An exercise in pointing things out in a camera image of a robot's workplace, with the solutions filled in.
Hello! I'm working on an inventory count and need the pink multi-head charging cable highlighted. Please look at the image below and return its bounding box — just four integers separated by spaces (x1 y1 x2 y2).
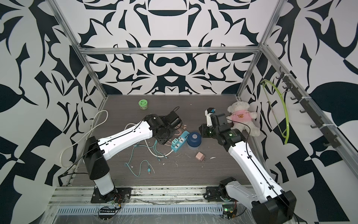
163 125 189 147

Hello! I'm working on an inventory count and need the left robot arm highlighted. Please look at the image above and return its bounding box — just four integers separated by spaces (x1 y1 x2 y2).
83 111 182 197

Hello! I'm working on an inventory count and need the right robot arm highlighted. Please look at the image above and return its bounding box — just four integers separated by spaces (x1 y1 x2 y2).
199 108 296 224

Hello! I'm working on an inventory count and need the teal power strip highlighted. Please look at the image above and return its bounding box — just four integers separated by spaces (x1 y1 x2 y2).
171 131 190 153

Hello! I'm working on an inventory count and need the white teddy bear pink shirt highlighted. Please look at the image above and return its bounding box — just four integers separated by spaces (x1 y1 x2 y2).
226 101 261 137

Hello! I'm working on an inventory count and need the green lidded round tin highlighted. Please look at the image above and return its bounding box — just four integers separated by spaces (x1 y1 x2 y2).
139 99 148 110

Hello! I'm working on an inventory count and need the pink charger plug cube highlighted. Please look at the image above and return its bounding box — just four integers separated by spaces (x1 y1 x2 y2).
195 152 205 161

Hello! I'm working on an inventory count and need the teal charging cable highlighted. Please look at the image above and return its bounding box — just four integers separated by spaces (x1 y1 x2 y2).
124 139 168 177

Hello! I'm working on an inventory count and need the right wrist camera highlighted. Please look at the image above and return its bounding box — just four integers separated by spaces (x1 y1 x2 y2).
205 107 215 127

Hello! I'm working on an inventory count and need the white power cable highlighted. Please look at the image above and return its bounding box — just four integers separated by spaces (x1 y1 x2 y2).
58 110 174 166

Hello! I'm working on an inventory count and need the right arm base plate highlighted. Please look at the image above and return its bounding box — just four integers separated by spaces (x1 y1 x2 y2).
204 186 227 202

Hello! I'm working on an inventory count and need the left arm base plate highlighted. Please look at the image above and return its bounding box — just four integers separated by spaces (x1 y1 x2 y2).
90 187 132 203

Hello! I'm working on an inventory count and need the black wall hook rail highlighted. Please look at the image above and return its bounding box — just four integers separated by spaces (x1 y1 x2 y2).
277 66 341 148

